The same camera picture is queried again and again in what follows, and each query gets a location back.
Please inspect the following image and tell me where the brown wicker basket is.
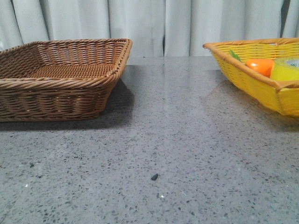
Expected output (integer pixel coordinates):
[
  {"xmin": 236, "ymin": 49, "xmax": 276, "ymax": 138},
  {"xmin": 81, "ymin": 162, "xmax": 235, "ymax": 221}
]
[{"xmin": 0, "ymin": 38, "xmax": 133, "ymax": 122}]

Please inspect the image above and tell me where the white curtain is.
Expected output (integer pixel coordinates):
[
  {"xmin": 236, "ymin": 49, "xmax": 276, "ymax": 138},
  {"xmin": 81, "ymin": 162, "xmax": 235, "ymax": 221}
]
[{"xmin": 0, "ymin": 0, "xmax": 299, "ymax": 57}]

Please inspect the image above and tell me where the yellow wicker basket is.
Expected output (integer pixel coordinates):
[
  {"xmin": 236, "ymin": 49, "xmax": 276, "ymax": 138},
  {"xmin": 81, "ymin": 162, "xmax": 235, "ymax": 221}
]
[{"xmin": 203, "ymin": 38, "xmax": 299, "ymax": 117}]

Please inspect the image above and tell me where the yellow tape roll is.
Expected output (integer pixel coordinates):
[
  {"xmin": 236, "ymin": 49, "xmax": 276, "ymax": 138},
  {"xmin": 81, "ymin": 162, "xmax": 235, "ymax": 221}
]
[{"xmin": 270, "ymin": 57, "xmax": 299, "ymax": 81}]

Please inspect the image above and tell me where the orange toy carrot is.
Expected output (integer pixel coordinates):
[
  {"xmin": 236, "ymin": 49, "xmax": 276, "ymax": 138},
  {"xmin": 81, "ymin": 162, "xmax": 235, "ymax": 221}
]
[{"xmin": 228, "ymin": 49, "xmax": 274, "ymax": 78}]

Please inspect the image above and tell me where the small black debris piece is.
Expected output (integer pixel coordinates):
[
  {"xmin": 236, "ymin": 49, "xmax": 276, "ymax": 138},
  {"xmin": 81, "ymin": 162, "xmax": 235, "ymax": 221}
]
[{"xmin": 151, "ymin": 174, "xmax": 159, "ymax": 181}]

